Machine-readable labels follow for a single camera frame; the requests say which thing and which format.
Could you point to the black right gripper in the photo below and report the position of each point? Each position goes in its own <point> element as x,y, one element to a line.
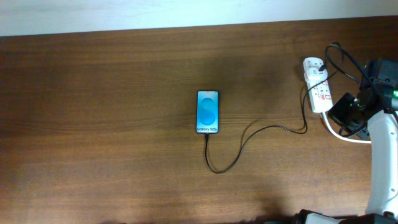
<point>343,112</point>

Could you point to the blue Galaxy smartphone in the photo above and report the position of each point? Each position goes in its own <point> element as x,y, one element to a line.
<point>207,112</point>

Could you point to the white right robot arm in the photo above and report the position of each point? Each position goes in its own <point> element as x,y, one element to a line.
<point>372,115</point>

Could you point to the white USB charger adapter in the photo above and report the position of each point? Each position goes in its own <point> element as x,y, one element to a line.
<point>313,75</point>

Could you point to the white power strip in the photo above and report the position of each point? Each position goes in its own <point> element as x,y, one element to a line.
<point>319,93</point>

